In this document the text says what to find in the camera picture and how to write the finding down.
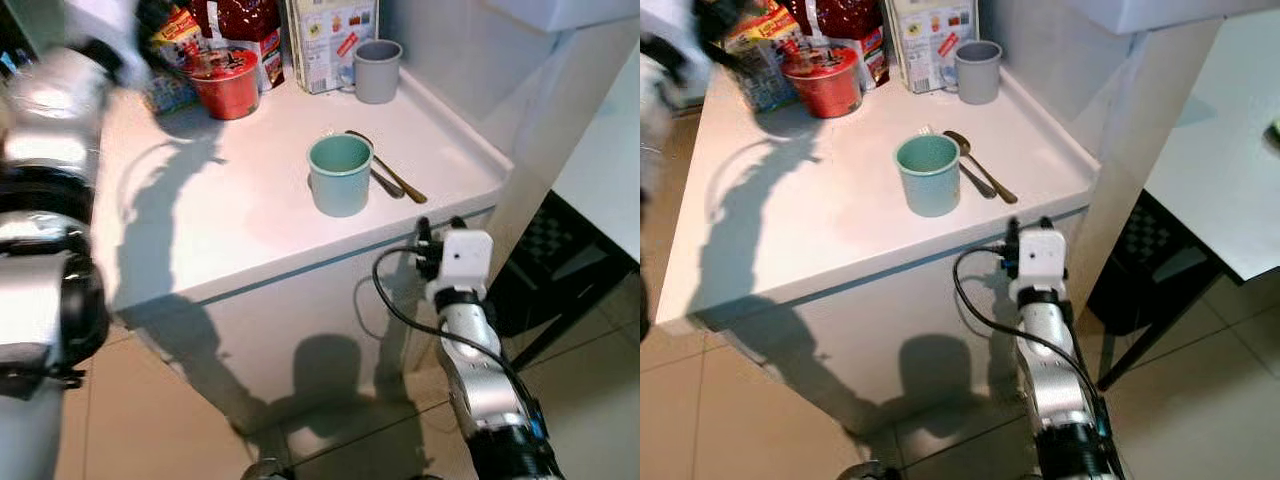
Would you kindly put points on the white counter cabinet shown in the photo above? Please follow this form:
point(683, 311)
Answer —
point(300, 300)
point(880, 310)

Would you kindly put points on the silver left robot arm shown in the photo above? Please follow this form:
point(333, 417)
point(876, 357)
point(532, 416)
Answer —
point(652, 130)
point(40, 300)

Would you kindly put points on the colourful snack packet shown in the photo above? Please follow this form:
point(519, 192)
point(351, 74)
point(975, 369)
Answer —
point(755, 50)
point(172, 40)

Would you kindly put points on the metal spoon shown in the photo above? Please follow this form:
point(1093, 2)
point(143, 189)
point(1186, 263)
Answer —
point(395, 175)
point(985, 175)

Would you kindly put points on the grey robot foot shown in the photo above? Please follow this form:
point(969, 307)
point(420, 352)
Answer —
point(265, 470)
point(862, 472)

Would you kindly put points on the white dining table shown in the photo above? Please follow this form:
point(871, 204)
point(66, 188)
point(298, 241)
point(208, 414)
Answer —
point(610, 170)
point(1220, 150)

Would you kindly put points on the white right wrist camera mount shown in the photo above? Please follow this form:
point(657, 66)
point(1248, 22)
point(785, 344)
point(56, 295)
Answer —
point(1040, 258)
point(462, 258)

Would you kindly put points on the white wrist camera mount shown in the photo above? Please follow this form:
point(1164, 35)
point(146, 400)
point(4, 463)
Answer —
point(105, 30)
point(462, 258)
point(660, 20)
point(1040, 258)

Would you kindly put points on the red instant noodle bowl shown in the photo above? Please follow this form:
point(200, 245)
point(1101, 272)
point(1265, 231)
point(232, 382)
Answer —
point(225, 90)
point(825, 88)

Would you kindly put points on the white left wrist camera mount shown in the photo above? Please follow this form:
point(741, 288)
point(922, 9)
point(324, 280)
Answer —
point(105, 30)
point(660, 20)

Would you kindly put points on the lime green plate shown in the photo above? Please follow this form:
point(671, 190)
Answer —
point(1275, 133)

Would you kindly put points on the grey plastic cup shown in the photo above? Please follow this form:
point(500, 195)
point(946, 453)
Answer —
point(377, 75)
point(978, 75)

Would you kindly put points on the black chair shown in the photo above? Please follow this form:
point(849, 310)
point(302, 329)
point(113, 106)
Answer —
point(560, 260)
point(1150, 260)

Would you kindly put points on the dark red snack bag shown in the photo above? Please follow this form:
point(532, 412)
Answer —
point(840, 18)
point(240, 20)

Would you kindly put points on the metal fork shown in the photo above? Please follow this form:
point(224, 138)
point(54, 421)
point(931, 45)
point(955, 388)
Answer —
point(386, 185)
point(975, 180)

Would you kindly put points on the blue-green plastic cup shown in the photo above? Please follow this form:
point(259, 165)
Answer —
point(928, 185)
point(340, 185)

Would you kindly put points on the white printed food box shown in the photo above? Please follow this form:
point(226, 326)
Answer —
point(925, 45)
point(330, 45)

